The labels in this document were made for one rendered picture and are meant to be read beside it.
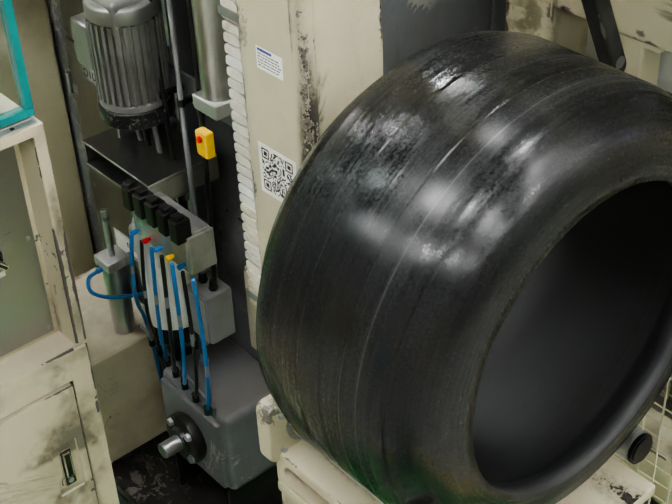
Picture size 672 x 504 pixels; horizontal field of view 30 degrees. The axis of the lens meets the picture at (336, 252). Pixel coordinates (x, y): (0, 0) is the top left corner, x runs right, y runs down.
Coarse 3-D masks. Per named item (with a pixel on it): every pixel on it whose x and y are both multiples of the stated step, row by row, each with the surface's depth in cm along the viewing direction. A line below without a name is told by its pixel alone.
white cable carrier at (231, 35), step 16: (224, 0) 152; (224, 32) 155; (240, 64) 156; (240, 80) 157; (240, 96) 159; (240, 112) 161; (240, 128) 162; (240, 144) 164; (240, 160) 166; (240, 176) 168; (256, 224) 170; (256, 240) 172; (256, 256) 174; (256, 272) 176; (256, 288) 178; (256, 304) 180
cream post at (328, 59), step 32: (256, 0) 145; (288, 0) 140; (320, 0) 141; (352, 0) 144; (256, 32) 148; (288, 32) 143; (320, 32) 143; (352, 32) 146; (256, 64) 151; (288, 64) 146; (320, 64) 145; (352, 64) 149; (256, 96) 154; (288, 96) 148; (320, 96) 147; (352, 96) 151; (256, 128) 157; (288, 128) 151; (320, 128) 150; (256, 160) 160; (256, 192) 164
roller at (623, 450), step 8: (632, 432) 161; (640, 432) 161; (632, 440) 160; (640, 440) 160; (648, 440) 161; (624, 448) 160; (632, 448) 160; (640, 448) 160; (648, 448) 162; (624, 456) 161; (632, 456) 160; (640, 456) 161
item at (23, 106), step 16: (0, 0) 153; (0, 16) 154; (0, 32) 155; (16, 32) 156; (0, 48) 156; (16, 48) 157; (0, 64) 157; (16, 64) 158; (0, 80) 158; (16, 80) 159; (0, 96) 159; (16, 96) 160; (0, 112) 160; (16, 112) 161; (32, 112) 162
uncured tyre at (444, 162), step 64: (448, 64) 132; (512, 64) 131; (576, 64) 133; (384, 128) 128; (448, 128) 125; (512, 128) 123; (576, 128) 123; (640, 128) 128; (320, 192) 129; (384, 192) 125; (448, 192) 121; (512, 192) 120; (576, 192) 123; (640, 192) 159; (320, 256) 128; (384, 256) 122; (448, 256) 119; (512, 256) 120; (576, 256) 170; (640, 256) 162; (256, 320) 137; (320, 320) 128; (384, 320) 122; (448, 320) 120; (512, 320) 172; (576, 320) 168; (640, 320) 163; (320, 384) 130; (384, 384) 123; (448, 384) 122; (512, 384) 169; (576, 384) 165; (640, 384) 154; (320, 448) 141; (384, 448) 127; (448, 448) 127; (512, 448) 161; (576, 448) 151
